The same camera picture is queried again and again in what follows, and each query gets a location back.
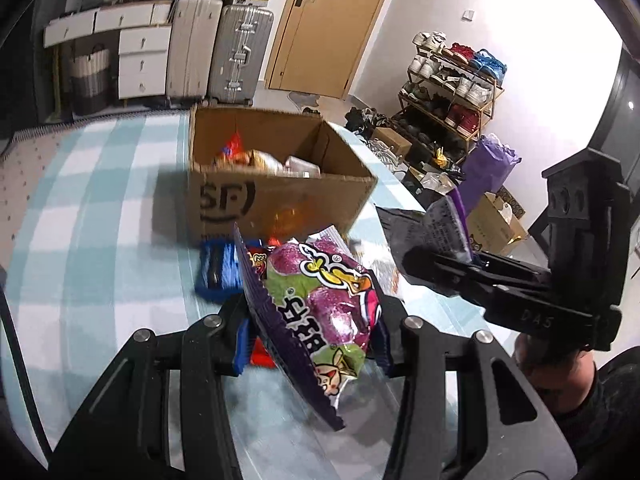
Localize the purple white snack bag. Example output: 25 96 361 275
376 191 473 263

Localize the purple green snack bag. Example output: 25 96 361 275
233 226 381 431

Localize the red chip bag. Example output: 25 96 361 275
214 131 250 165

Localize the right hand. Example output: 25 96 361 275
513 334 597 413

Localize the open cardboard box on floor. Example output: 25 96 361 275
466 193 528 256

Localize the purple gift bag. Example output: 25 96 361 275
458 133 522 216

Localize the red snack bag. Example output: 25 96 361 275
247 244 276 370

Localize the small brown box on floor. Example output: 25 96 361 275
372 127 411 157

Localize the blue cookie pack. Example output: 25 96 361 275
195 240 243 304

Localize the shoe rack with shoes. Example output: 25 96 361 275
398 32 508 157

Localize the plaid teal tablecloth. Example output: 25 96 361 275
0 109 522 480

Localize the SF cardboard box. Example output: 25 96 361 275
186 106 378 243

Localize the wooden door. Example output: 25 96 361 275
262 0 385 99

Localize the silver suitcase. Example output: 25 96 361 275
207 4 273 106

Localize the woven laundry basket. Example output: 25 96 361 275
70 44 111 116

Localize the beige suitcase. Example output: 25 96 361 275
166 0 222 100

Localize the white drawer desk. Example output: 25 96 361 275
43 0 171 100

